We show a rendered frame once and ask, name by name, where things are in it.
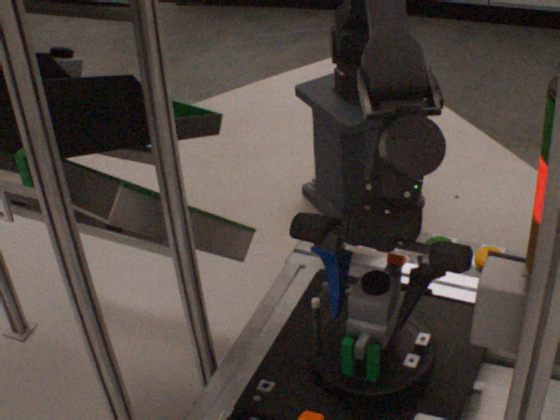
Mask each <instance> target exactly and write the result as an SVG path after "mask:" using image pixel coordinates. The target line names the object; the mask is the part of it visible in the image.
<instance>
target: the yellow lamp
mask: <svg viewBox="0 0 560 420"><path fill-rule="evenodd" d="M539 225H540V224H539V223H538V222H537V220H536V218H535V217H534V214H532V219H531V226H530V232H529V241H528V251H527V257H526V266H525V267H526V270H527V271H528V272H529V273H530V276H531V272H532V267H533V261H534V254H535V249H536V243H537V237H538V231H539Z"/></svg>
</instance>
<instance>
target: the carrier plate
mask: <svg viewBox="0 0 560 420"><path fill-rule="evenodd" d="M315 297H317V298H319V299H320V308H319V311H320V327H322V326H323V325H324V324H325V323H326V322H327V321H328V320H329V319H331V318H332V311H331V297H330V290H329V283H328V277H327V273H324V272H319V271H316V273H315V275H314V276H313V278H312V280H311V281H310V283H309V285H308V286H307V288H306V290H305V292H304V293H303V295H302V297H301V298H300V300H299V302H298V303H297V305H296V307H295V308H294V310H293V312H292V313H291V315H290V317H289V318H288V320H287V322H286V324H284V326H283V328H282V329H281V331H280V333H279V334H278V336H277V338H276V339H275V341H274V343H273V344H272V345H271V347H270V348H269V350H268V352H267V354H266V355H265V357H264V358H263V359H262V361H261V363H260V364H259V366H258V368H257V369H256V370H255V372H254V373H253V375H252V376H253V377H252V378H251V380H250V381H249V382H248V384H247V386H246V388H245V389H244V390H243V392H242V393H241V395H240V397H238V401H237V402H236V404H235V405H234V410H235V415H236V417H239V418H242V419H245V420H249V419H250V417H255V418H258V419H261V420H298V418H299V417H300V416H301V415H302V413H303V412H304V411H305V410H309V411H312V412H315V413H318V414H321V415H323V417H324V418H323V420H414V418H415V416H416V415H417V414H419V413H420V414H427V415H430V416H433V417H439V418H443V419H446V420H462V419H463V416H464V413H465V410H466V407H467V404H468V402H469V399H470V395H471V389H472V387H473V385H474V382H475V380H476V378H477V376H478V374H479V371H480V369H481V367H482V364H483V360H484V358H485V355H486V352H487V349H488V347H487V348H484V347H481V346H478V345H474V344H470V332H471V329H472V322H473V314H474V306H472V305H468V304H467V305H464V304H461V303H457V302H453V301H449V300H442V299H438V298H433V297H430V296H426V295H421V297H420V298H419V300H418V302H417V304H416V305H415V307H414V309H413V310H412V312H411V314H413V315H415V316H416V317H418V318H420V319H421V320H422V321H423V322H424V323H425V324H426V325H427V326H428V327H429V329H430V330H431V332H432V334H433V336H434V338H435V345H436V356H435V365H434V367H433V370H432V373H431V375H430V377H429V378H428V379H427V381H426V382H425V383H424V385H423V386H422V388H421V389H419V390H418V391H417V392H416V393H414V394H412V395H409V396H407V397H405V398H403V399H401V400H398V401H395V402H391V403H386V404H383V405H364V404H358V403H356V404H354V403H351V402H348V401H346V400H344V399H341V398H338V397H336V396H334V395H333V394H331V393H330V392H329V391H326V389H325V388H324V387H323V385H322V384H321V383H320V382H319V381H318V379H317V378H316V375H315V373H314V371H313V366H312V353H311V350H312V344H313V340H314V336H313V322H312V311H313V307H312V299H313V298H315ZM261 380H265V381H268V382H272V383H275V390H274V392H273V393H272V394H271V396H270V397H265V396H262V395H260V394H258V393H257V388H258V384H259V383H260V382H261Z"/></svg>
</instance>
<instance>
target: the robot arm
mask: <svg viewBox="0 0 560 420"><path fill-rule="evenodd" d="M328 38H329V44H330V53H331V58H332V63H333V64H336V65H337V67H335V68H334V79H335V85H332V86H331V89H332V90H333V91H334V92H336V93H337V94H338V95H340V96H341V97H342V98H344V99H345V100H346V101H348V102H349V103H350V104H352V105H353V106H359V105H361V107H362V111H363V114H364V119H365V120H369V119H374V120H381V119H382V123H381V124H379V126H377V131H376V136H375V141H374V146H373V151H372V152H373V157H372V162H371V167H370V170H372V171H369V176H368V180H365V185H364V190H365V192H364V194H363V196H362V198H361V199H360V200H358V201H357V202H356V204H355V205H354V206H353V207H352V208H351V209H350V210H349V211H348V221H347V227H346V226H342V221H341V220H340V219H338V218H334V217H329V216H324V215H320V214H315V213H301V212H300V213H298V214H297V215H296V216H295V217H294V219H293V221H292V223H290V228H289V235H290V237H292V238H295V239H299V240H303V241H308V242H312V243H314V246H311V251H312V252H316V254H317V255H319V256H320V257H321V259H322V261H323V263H324V266H325V269H326V273H327V277H328V283H329V290H330V297H331V311H332V318H338V317H339V315H340V312H341V308H342V305H343V299H344V296H345V293H346V287H347V281H348V275H349V269H350V263H351V256H352V251H350V250H346V249H345V247H346V246H347V244H349V245H351V246H355V247H363V248H367V249H372V250H377V251H378V252H383V253H389V254H394V255H398V256H403V257H408V258H416V259H417V262H418V267H414V268H410V272H409V280H408V285H407V288H406V291H405V295H404V298H403V301H402V304H401V307H400V310H399V313H398V317H397V321H396V328H395V330H394V332H399V331H400V329H401V328H402V327H403V325H404V324H405V322H406V320H407V319H408V317H409V315H410V314H411V312H412V310H413V309H414V307H415V305H416V304H417V302H418V300H419V298H420V297H421V295H422V294H423V293H424V292H425V290H426V289H427V288H428V286H429V285H431V284H432V282H433V281H436V279H440V277H443V276H446V273H447V272H448V271H449V272H452V273H457V274H461V273H463V272H466V271H469V270H470V269H471V266H472V261H473V255H474V252H473V251H472V249H471V247H470V246H467V245H463V244H459V243H455V242H450V241H446V240H444V241H434V242H433V243H432V244H429V243H427V244H425V243H420V242H415V241H416V240H417V238H418V237H419V235H420V232H421V226H422V207H419V206H418V205H419V201H420V199H421V194H422V191H421V190H422V185H423V181H420V180H424V176H425V175H428V174H430V173H431V172H433V171H436V170H437V169H438V168H439V167H440V166H441V164H442V161H443V159H444V156H445V153H446V139H445V137H444V135H443V132H442V130H441V129H440V128H439V126H438V125H437V124H436V123H435V122H433V121H432V120H431V119H429V118H427V117H428V116H439V115H441V109H443V106H444V99H443V96H442V94H441V92H440V89H439V86H438V83H437V80H436V77H435V76H434V75H433V74H432V73H431V68H430V66H429V65H426V63H425V61H424V53H423V48H422V46H421V45H420V43H419V42H418V41H417V39H416V38H415V37H414V35H412V34H411V33H410V31H409V26H408V18H407V8H406V6H405V0H345V1H344V2H343V3H342V4H341V5H340V6H339V7H338V8H337V9H336V10H335V12H334V25H330V26H329V33H328ZM424 98H426V99H427V100H424ZM370 103H371V106H370ZM371 108H372V111H371ZM375 171H377V172H375ZM416 179H417V180H416ZM398 242H401V243H403V244H402V245H401V244H397V243H398Z"/></svg>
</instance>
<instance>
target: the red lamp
mask: <svg viewBox="0 0 560 420"><path fill-rule="evenodd" d="M547 167H548V166H546V165H545V163H544V162H543V160H542V158H541V155H540V157H539V169H538V176H537V182H536V188H535V193H536V195H535V200H534V207H533V214H534V217H535V218H536V220H537V222H538V223H539V224H540V219H541V214H542V201H543V196H544V190H545V185H546V172H547Z"/></svg>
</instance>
